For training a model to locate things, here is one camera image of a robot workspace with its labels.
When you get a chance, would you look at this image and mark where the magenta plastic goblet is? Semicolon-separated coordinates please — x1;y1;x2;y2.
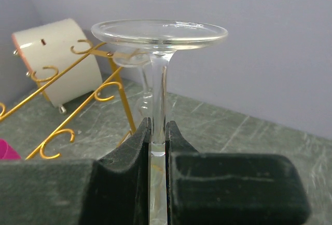
0;139;21;160

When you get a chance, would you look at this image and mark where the gold wire wine glass rack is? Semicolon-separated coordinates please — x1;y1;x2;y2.
1;39;147;160

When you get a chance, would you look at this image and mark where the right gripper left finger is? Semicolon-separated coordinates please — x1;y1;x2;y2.
1;118;151;224

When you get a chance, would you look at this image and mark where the clear round wine glass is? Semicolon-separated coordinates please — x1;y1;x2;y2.
113;50;156;122

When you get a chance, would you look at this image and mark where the clear flute wine glass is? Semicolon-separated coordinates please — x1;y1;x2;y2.
91;20;228;224

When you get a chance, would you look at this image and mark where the cream round drawer box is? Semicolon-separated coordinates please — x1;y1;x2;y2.
11;18;103;114

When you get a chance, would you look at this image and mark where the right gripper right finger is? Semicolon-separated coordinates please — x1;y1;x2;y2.
165;121;311;224

